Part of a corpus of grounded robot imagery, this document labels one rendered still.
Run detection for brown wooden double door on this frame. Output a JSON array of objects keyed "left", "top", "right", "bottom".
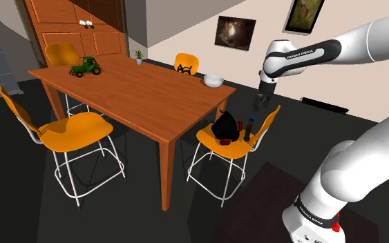
[{"left": 23, "top": 0, "right": 128, "bottom": 68}]

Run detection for white bowl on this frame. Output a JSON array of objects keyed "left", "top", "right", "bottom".
[{"left": 203, "top": 75, "right": 225, "bottom": 89}]

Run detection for dark robot stand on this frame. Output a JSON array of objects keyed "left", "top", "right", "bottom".
[{"left": 210, "top": 161, "right": 380, "bottom": 243}]

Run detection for green toy tractor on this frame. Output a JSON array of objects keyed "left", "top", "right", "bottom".
[{"left": 68, "top": 56, "right": 102, "bottom": 79}]

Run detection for black rounded object red parts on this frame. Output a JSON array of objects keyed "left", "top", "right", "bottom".
[{"left": 210, "top": 109, "right": 243, "bottom": 146}]

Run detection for brown bottle blue cap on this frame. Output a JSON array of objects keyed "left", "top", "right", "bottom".
[{"left": 243, "top": 115, "right": 256, "bottom": 142}]

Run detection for dark brown wall picture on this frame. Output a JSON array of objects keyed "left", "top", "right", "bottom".
[{"left": 214, "top": 15, "right": 257, "bottom": 52}]

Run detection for orange chair white metal legs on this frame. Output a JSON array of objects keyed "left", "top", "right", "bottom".
[
  {"left": 44, "top": 42, "right": 105, "bottom": 117},
  {"left": 187, "top": 104, "right": 281, "bottom": 208},
  {"left": 0, "top": 86, "right": 126, "bottom": 208},
  {"left": 174, "top": 52, "right": 200, "bottom": 76}
]

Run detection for brown wooden dining table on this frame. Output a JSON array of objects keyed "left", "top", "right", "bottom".
[{"left": 28, "top": 55, "right": 237, "bottom": 212}]

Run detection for long black floor bar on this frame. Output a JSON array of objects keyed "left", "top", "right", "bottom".
[{"left": 300, "top": 97, "right": 350, "bottom": 115}]

